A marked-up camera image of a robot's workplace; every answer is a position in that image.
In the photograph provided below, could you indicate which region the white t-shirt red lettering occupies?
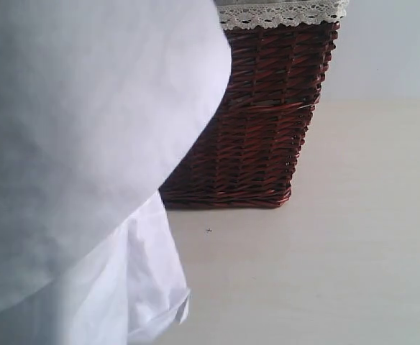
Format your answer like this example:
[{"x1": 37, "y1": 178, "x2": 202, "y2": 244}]
[{"x1": 0, "y1": 1, "x2": 232, "y2": 344}]

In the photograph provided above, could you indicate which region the dark red wicker basket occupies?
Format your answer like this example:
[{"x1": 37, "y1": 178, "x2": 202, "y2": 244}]
[{"x1": 160, "y1": 22, "x2": 339, "y2": 209}]

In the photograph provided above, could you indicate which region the white lace fabric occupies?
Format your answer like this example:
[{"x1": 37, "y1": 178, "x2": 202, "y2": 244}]
[{"x1": 215, "y1": 0, "x2": 349, "y2": 30}]

